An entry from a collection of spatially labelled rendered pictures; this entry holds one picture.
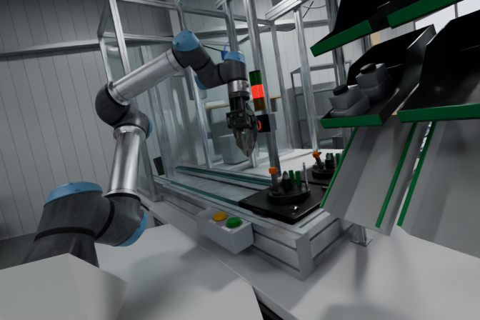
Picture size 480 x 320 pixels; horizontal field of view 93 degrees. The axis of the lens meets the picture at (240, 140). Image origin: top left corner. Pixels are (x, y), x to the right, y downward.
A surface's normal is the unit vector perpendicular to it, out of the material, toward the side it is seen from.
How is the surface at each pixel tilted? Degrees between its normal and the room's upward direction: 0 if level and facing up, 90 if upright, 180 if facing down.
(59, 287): 90
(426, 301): 0
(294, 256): 90
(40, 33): 90
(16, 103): 90
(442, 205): 45
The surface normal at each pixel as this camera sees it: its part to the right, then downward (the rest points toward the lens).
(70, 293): 0.19, 0.07
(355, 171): -0.74, -0.55
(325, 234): 0.61, -0.03
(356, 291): -0.17, -0.98
